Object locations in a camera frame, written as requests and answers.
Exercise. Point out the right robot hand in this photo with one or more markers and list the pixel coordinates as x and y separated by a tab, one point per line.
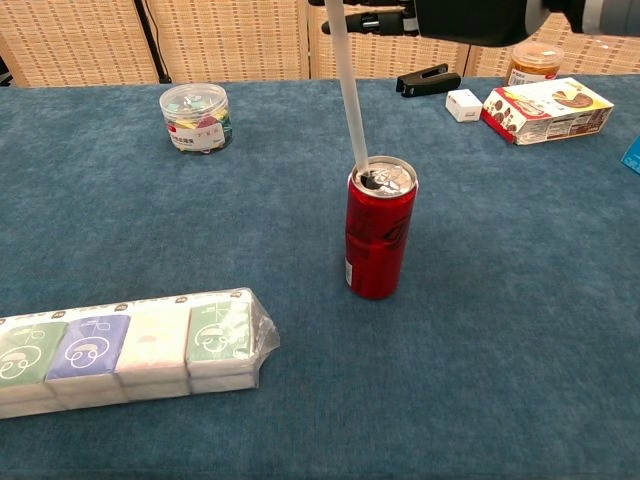
470	20

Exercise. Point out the clear plastic straw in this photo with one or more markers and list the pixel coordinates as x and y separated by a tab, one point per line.
350	90

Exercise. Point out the red soda can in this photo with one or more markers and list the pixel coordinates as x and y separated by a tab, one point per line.
380	240

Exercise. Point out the black stapler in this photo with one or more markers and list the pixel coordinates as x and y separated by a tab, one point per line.
432	82

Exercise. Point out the orange lidded plastic jar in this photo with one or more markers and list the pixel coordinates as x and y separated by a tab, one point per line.
532	65

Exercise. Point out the small white box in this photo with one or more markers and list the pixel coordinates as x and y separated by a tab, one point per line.
465	105

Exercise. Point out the white red biscuit box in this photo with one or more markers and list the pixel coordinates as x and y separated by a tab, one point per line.
545	112

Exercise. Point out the blue box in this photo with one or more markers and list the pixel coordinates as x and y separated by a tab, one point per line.
632	157

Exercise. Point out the woven bamboo folding screen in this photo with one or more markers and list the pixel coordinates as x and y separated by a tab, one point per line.
240	35

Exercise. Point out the clear jar of colourful clips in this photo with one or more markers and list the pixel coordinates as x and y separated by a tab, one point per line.
197	120

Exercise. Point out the black stand pole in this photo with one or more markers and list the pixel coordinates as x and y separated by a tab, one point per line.
152	40

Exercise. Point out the blue tablecloth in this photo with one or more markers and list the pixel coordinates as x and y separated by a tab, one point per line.
150	225

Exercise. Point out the wrapped tissue packet multipack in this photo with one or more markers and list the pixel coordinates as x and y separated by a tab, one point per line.
150	350

